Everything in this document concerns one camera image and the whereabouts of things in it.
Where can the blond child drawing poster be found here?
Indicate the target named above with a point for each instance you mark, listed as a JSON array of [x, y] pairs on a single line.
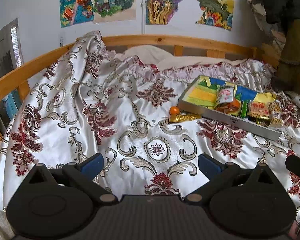
[[114, 10]]

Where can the wooden bed frame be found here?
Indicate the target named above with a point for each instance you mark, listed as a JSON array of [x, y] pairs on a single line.
[[40, 62]]

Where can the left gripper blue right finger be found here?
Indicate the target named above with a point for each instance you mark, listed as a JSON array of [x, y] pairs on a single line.
[[209, 166]]

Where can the brown hanging garment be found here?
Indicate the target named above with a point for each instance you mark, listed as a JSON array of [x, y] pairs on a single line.
[[287, 77]]

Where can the orange snack packet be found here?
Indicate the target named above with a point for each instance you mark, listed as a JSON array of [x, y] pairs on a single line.
[[230, 108]]

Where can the green white seaweed pouch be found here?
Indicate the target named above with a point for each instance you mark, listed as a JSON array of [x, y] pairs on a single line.
[[226, 94]]

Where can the rice cracker packet red print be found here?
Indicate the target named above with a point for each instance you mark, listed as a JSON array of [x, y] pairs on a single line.
[[259, 110]]

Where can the green candy wrapper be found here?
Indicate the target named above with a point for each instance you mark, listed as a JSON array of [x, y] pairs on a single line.
[[244, 109]]

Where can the cream pillow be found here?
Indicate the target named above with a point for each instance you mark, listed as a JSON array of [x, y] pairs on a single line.
[[164, 60]]

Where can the mixed nut bar packet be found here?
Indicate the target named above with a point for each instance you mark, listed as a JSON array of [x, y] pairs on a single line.
[[275, 115]]

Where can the landscape drawing poster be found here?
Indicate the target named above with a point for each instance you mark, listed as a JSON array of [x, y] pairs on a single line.
[[216, 13]]

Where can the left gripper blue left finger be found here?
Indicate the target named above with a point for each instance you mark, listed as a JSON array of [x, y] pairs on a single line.
[[91, 167]]

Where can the gold foil snack wrapper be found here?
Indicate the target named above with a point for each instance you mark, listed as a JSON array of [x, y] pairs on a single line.
[[177, 118]]

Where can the anime girl drawing poster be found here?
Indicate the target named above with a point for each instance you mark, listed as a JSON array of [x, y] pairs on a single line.
[[75, 12]]

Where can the small orange mandarin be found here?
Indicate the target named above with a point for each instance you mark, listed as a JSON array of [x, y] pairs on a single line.
[[174, 110]]

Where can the grey tray with colourful drawing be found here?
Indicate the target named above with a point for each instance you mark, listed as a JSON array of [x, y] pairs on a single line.
[[200, 96]]

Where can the silver floral satin bedspread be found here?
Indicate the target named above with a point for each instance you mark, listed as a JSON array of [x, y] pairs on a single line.
[[93, 100]]

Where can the yellow green snack packet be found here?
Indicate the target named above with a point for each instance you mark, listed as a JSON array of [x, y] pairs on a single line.
[[263, 122]]

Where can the starry swirl drawing poster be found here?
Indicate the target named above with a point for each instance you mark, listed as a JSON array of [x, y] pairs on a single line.
[[166, 1]]

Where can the window with grey frame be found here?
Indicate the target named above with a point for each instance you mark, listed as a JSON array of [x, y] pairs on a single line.
[[10, 59]]

